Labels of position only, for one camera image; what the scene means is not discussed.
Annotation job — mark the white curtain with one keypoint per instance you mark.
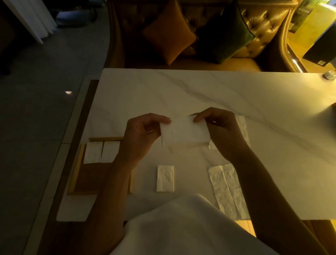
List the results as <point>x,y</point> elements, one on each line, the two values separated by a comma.
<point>34,18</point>

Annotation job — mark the person's white garment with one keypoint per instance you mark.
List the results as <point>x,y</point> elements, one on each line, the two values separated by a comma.
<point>189,228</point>

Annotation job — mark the small white round object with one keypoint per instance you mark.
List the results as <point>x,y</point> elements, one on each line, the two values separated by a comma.
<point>329,75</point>

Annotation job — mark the wooden tray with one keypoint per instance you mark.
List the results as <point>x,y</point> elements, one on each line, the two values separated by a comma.
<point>89,178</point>

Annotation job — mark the person's right thumb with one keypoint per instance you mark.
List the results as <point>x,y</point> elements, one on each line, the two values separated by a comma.
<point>201,117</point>

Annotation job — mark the orange cushion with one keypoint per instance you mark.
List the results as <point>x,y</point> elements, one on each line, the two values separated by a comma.
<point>168,34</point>

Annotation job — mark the dark green cushion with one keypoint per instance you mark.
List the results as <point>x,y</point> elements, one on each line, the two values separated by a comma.
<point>223,36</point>

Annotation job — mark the white unfolded paper napkin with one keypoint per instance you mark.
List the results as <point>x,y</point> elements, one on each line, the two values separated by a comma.
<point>229,191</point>
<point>242,128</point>

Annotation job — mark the black sign board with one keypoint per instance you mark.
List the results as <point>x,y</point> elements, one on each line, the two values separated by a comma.
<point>321,47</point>

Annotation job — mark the golden tufted leather sofa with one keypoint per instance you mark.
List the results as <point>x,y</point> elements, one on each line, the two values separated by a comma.
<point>262,26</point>

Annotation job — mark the person's left thumb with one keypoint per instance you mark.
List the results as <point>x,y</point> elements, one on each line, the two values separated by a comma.
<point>158,120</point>

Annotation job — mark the person's left hand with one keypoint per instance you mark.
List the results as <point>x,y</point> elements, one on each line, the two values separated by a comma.
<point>136,136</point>

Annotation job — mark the person's left forearm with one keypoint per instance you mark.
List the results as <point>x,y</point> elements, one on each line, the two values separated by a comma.
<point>105,210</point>

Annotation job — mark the person's right forearm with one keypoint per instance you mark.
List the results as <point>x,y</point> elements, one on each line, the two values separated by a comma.
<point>270,205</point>

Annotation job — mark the person's right hand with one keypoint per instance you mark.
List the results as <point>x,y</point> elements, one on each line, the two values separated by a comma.
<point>225,134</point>

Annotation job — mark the white paper napkin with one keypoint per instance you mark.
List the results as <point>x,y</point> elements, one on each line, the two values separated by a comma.
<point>183,132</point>
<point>110,151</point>
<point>165,178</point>
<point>242,128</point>
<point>93,153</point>
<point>229,191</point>

